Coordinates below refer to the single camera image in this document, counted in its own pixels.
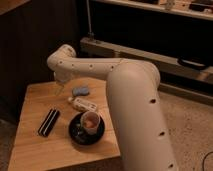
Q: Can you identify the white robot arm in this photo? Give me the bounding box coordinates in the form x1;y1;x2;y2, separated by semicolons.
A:
47;44;179;171

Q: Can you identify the wooden low table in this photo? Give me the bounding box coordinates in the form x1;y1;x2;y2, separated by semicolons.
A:
8;78;120;171

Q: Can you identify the black striped case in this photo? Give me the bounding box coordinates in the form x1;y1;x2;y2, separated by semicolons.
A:
38;109;60;137

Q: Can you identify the metal fork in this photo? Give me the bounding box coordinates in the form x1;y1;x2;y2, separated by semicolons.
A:
76;124;85;138

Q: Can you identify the white cup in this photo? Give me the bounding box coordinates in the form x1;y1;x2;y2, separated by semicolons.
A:
80;111;100;135

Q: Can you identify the black round plate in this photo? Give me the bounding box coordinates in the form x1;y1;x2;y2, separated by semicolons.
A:
68;113;105;145

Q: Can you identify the metal vertical pole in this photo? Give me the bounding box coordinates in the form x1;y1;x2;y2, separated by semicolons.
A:
86;0;94;41

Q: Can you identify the wooden shelf rail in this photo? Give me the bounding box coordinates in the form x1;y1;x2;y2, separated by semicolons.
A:
93;0;213;21

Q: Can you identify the black handle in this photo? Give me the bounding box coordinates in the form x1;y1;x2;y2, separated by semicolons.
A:
177;58;209;70

